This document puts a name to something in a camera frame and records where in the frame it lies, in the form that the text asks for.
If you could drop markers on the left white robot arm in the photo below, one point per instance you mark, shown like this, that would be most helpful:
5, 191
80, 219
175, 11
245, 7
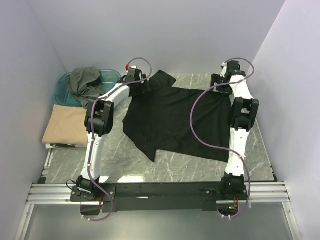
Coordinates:
99, 121

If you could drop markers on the aluminium frame rail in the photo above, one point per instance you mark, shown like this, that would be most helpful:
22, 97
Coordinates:
59, 194

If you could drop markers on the black t shirt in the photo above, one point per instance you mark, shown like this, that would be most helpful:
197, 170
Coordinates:
179, 120

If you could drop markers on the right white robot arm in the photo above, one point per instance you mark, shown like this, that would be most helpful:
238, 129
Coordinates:
241, 119

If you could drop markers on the folded tan t shirt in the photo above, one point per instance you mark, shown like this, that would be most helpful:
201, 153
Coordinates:
66, 126

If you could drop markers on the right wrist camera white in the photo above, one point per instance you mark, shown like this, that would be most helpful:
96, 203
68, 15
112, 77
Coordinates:
224, 69

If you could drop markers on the teal plastic bin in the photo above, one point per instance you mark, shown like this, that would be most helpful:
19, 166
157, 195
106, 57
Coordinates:
63, 96

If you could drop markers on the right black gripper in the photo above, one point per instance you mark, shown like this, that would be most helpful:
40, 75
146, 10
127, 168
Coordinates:
215, 78

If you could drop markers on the grey t shirt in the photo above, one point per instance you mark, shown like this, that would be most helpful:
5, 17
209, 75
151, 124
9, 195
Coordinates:
85, 83

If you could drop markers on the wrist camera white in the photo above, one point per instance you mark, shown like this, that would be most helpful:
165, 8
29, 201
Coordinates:
127, 67
224, 69

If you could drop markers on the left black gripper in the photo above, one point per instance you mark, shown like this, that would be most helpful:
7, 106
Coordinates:
143, 88

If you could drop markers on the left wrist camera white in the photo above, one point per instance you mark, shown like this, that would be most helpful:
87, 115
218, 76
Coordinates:
127, 67

